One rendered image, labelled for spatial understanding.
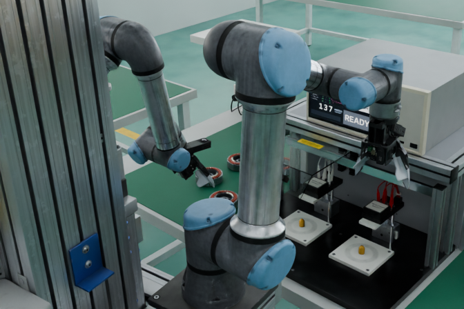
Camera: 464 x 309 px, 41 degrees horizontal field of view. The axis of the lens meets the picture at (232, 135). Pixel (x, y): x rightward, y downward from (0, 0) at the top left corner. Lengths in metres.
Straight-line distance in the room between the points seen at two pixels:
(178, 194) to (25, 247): 1.32
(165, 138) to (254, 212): 0.71
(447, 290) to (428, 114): 0.53
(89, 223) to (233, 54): 0.45
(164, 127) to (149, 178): 0.74
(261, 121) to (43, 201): 0.43
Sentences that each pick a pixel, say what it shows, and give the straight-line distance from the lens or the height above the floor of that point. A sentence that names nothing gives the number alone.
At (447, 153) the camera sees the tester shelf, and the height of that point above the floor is 1.11.
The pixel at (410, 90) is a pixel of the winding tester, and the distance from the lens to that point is 1.89.
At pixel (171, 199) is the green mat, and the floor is 0.75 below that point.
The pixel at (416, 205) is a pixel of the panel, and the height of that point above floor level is 0.86.
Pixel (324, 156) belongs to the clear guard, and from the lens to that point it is 2.02.
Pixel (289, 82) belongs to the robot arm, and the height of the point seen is 1.59.
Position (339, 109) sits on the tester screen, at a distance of 2.06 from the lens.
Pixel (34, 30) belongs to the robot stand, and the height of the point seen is 1.72.
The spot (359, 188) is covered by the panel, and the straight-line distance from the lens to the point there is 2.29.
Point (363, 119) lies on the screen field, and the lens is 2.01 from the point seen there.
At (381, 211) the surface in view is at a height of 0.92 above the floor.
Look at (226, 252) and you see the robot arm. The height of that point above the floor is 1.22.
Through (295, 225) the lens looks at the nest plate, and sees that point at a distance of 2.18.
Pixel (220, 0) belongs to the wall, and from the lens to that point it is 8.06.
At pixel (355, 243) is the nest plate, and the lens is 2.11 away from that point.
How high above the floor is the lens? 1.98
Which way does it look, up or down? 25 degrees down
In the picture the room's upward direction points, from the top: 2 degrees counter-clockwise
